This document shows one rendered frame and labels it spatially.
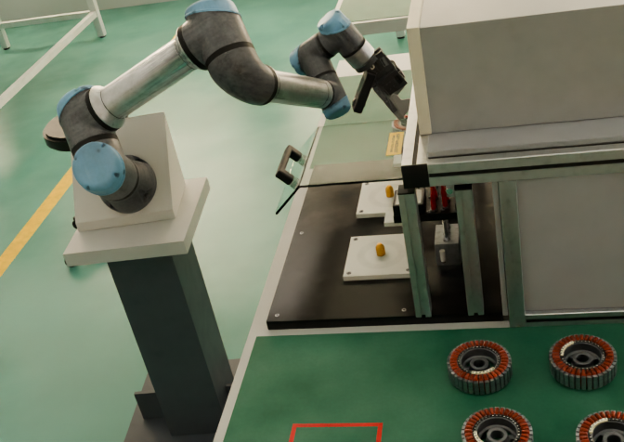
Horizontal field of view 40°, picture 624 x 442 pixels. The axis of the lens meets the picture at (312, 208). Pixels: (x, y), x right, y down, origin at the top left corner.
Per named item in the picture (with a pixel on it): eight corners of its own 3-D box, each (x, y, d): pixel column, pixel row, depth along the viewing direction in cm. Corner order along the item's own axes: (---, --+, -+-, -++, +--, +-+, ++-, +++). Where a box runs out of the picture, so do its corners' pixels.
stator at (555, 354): (629, 362, 148) (629, 345, 146) (597, 401, 142) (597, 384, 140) (569, 340, 156) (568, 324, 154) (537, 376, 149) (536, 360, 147)
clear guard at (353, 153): (275, 214, 162) (268, 188, 159) (296, 153, 182) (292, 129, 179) (448, 202, 155) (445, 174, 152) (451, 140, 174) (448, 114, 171)
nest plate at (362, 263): (344, 280, 180) (342, 276, 179) (352, 240, 193) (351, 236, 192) (414, 278, 177) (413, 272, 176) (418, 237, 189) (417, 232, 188)
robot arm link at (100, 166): (101, 208, 211) (79, 199, 198) (83, 161, 214) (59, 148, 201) (145, 188, 210) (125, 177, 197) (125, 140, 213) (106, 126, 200)
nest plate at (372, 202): (356, 218, 200) (356, 214, 200) (363, 186, 213) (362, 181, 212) (420, 214, 197) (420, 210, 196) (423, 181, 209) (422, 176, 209)
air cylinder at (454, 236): (436, 266, 179) (434, 244, 176) (437, 245, 185) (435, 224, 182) (461, 264, 178) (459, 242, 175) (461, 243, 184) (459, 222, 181)
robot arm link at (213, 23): (61, 160, 204) (239, 42, 183) (41, 105, 207) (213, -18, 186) (95, 162, 215) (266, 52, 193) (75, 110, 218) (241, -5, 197)
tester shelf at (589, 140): (403, 188, 149) (400, 166, 147) (422, 43, 205) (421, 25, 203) (673, 169, 139) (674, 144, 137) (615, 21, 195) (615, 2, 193)
